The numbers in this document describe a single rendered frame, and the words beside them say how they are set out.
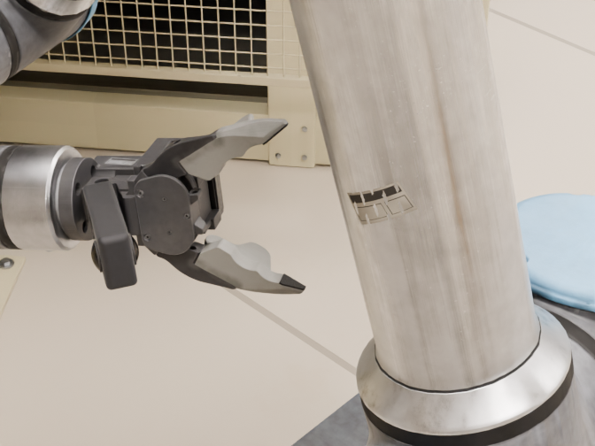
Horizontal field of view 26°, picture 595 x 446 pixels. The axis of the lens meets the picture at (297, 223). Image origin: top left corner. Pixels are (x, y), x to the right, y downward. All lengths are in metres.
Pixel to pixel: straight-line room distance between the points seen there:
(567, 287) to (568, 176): 1.80
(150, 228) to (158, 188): 0.04
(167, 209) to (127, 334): 1.31
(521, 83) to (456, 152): 2.30
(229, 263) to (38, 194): 0.17
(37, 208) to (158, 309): 1.33
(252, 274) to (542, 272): 0.24
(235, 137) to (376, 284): 0.24
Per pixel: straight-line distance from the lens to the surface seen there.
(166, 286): 2.45
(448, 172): 0.76
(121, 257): 0.99
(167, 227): 1.06
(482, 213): 0.79
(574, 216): 1.05
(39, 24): 1.13
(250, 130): 1.01
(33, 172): 1.09
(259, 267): 1.07
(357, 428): 1.36
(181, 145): 1.03
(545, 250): 1.00
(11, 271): 2.51
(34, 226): 1.09
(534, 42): 3.22
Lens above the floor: 1.60
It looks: 38 degrees down
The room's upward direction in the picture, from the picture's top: straight up
